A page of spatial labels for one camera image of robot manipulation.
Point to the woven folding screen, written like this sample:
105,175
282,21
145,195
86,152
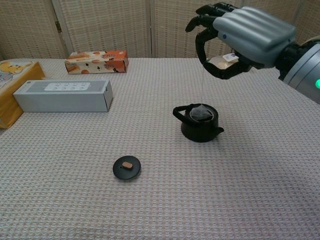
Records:
105,27

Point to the orange snack box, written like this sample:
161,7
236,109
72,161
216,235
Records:
97,62

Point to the woven pink tablecloth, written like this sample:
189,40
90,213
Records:
160,187

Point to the black teapot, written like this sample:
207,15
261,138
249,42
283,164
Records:
200,130

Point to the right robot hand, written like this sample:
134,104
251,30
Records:
252,32

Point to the grey power strip box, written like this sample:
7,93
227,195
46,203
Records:
62,100

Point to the bagged bread roll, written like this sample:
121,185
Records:
225,62

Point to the yellow cat tissue box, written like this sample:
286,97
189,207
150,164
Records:
17,82

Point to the black teapot lid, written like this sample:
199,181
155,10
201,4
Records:
127,167

